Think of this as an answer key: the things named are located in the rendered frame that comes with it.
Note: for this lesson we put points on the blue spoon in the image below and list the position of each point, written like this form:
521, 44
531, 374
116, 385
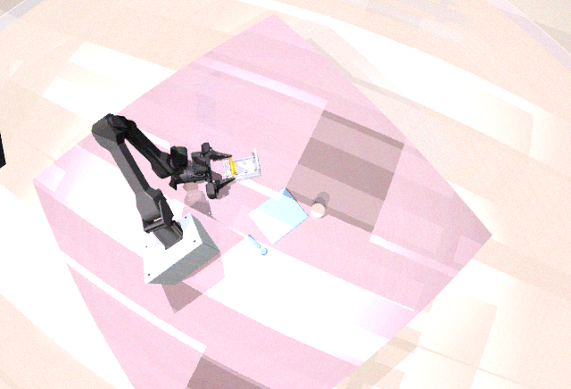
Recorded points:
263, 250

